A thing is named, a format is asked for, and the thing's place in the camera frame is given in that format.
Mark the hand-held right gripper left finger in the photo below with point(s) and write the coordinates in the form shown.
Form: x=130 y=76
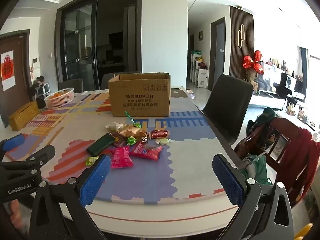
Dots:
x=96 y=177

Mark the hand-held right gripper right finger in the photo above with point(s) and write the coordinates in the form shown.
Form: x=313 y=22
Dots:
x=228 y=182

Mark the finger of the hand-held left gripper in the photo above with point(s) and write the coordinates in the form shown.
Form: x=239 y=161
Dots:
x=41 y=155
x=13 y=142

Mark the silver white snack packet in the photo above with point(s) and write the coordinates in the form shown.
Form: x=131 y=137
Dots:
x=114 y=125

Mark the red foil snack packet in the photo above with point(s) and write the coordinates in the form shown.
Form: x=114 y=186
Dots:
x=159 y=134

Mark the brown cardboard box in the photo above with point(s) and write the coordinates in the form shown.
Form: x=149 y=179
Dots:
x=140 y=97

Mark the person's left hand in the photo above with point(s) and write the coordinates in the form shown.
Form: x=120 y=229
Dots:
x=16 y=213

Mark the yellow green candy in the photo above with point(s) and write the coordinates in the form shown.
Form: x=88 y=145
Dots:
x=92 y=160

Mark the yellow woven tissue box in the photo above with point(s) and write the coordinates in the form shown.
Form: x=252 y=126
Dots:
x=23 y=116

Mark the teal cloth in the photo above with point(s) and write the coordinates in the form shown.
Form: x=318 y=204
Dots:
x=257 y=172

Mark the pink snack packet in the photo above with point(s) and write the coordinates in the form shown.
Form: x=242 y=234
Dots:
x=120 y=158

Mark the dark green flat box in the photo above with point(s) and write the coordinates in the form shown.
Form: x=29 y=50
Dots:
x=100 y=145

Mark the brown coffee snack packet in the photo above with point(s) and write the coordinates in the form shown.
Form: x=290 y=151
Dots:
x=118 y=140

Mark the green wrapped candy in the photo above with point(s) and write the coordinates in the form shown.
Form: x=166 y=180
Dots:
x=131 y=140

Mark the white plastic basket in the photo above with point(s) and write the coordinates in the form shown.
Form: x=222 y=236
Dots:
x=61 y=100

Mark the golden snack packet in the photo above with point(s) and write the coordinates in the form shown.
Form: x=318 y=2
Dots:
x=132 y=131

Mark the dark red patterned candy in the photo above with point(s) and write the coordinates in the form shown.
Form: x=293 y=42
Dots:
x=143 y=138

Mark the oranges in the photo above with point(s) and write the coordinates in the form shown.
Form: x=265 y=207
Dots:
x=56 y=95

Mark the brown entrance door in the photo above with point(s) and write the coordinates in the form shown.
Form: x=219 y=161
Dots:
x=15 y=80

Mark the wooden chair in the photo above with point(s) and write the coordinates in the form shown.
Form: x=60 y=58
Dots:
x=277 y=140

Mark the green lollipop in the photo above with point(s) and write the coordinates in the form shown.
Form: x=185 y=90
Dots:
x=132 y=120

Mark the red white door poster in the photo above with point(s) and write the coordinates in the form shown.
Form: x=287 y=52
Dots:
x=7 y=70

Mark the red garment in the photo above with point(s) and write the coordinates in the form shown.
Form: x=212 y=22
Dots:
x=300 y=160

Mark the dark green bag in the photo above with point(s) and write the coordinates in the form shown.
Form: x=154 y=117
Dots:
x=265 y=116

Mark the pale green candy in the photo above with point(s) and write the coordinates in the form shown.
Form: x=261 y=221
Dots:
x=163 y=141

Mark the dark grey dining chair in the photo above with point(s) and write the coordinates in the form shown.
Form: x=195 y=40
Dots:
x=228 y=105

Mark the yellow plastic object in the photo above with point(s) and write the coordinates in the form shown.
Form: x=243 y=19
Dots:
x=306 y=230

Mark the white toy shelf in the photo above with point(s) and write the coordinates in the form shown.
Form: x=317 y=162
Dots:
x=200 y=72

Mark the red foil balloons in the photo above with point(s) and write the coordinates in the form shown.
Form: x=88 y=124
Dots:
x=253 y=63

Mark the black glass sliding door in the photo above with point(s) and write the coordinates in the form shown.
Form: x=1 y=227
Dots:
x=100 y=40

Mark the grey room door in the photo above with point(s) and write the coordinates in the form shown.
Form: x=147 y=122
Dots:
x=217 y=52

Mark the white wall intercom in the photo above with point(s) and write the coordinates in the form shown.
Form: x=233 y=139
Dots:
x=36 y=63

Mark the gold wall lamp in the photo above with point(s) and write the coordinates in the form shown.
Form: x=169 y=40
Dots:
x=240 y=37

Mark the small wall picture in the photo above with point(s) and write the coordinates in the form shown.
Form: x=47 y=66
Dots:
x=200 y=35

